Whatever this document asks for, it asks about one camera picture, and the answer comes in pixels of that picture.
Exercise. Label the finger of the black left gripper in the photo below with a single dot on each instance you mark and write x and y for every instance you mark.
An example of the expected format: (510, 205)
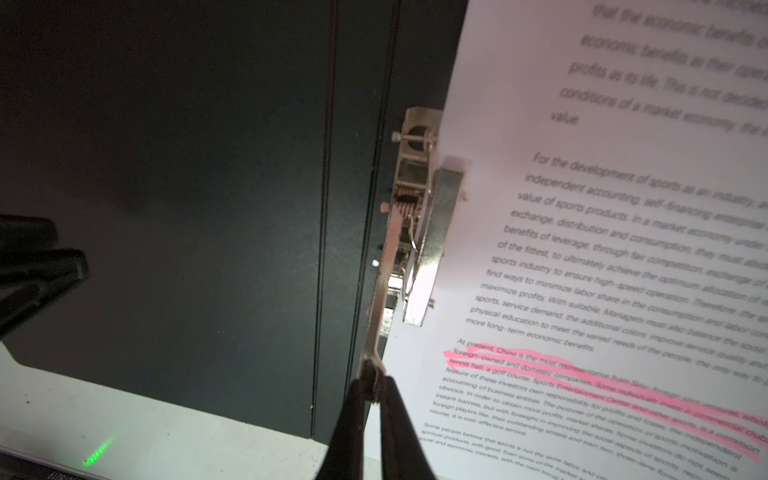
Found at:
(32, 280)
(22, 233)

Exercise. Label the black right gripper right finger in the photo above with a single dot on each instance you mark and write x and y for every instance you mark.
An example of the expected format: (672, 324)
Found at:
(402, 456)

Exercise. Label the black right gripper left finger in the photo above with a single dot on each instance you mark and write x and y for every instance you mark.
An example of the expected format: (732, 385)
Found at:
(344, 457)

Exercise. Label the white and black file folder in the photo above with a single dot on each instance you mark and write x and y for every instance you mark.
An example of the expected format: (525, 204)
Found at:
(221, 164)

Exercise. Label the printed paper sheets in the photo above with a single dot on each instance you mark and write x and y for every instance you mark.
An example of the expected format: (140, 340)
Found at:
(600, 309)

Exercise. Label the silver folder clip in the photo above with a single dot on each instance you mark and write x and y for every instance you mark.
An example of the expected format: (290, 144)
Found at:
(420, 211)

